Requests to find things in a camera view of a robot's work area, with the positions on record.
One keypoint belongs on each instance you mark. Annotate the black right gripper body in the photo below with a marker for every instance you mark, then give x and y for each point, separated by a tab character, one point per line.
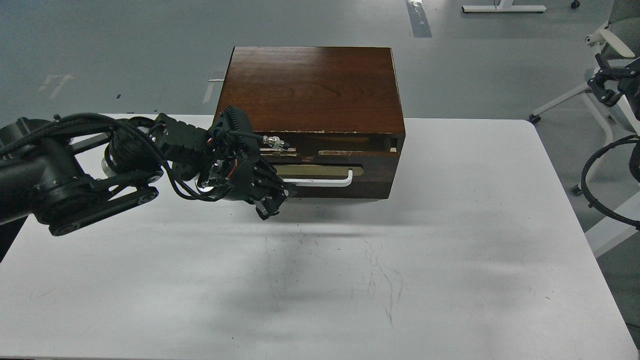
611	83

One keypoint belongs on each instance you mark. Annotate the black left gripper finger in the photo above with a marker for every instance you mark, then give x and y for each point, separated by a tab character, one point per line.
278	186
269	205

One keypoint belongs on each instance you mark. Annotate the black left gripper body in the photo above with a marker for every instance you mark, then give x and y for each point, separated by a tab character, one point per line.
225	160

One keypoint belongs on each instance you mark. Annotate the wooden drawer with white handle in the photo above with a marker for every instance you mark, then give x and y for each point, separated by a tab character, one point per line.
373	172

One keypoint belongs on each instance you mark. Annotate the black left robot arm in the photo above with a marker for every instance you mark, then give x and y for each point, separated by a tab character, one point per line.
83	168

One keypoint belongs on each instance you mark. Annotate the dark wooden drawer cabinet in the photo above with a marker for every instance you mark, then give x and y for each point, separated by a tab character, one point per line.
318	98

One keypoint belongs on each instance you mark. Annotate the grey floor tape strip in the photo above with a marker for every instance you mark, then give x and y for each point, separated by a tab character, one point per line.
418	20

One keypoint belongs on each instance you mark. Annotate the white table leg frame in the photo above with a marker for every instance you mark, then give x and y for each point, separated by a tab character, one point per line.
503	6

